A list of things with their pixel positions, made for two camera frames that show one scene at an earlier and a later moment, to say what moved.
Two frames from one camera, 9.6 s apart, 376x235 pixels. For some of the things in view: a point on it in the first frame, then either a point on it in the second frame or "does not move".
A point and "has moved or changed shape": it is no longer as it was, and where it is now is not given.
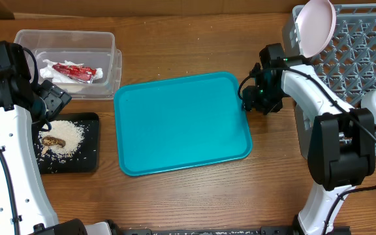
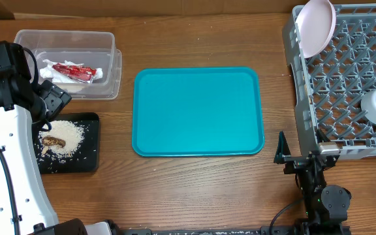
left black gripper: x=56 y=96 does not move
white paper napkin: x=75 y=70 -> x=49 y=72
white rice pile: x=71 y=132 does not move
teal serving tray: x=180 y=123 has moved or changed shape
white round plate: x=315 y=23 does not move
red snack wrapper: x=77 y=72 does not move
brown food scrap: x=49 y=140 does not move
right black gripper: x=252 y=103 -> x=296 y=162
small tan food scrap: x=45 y=149 does not move
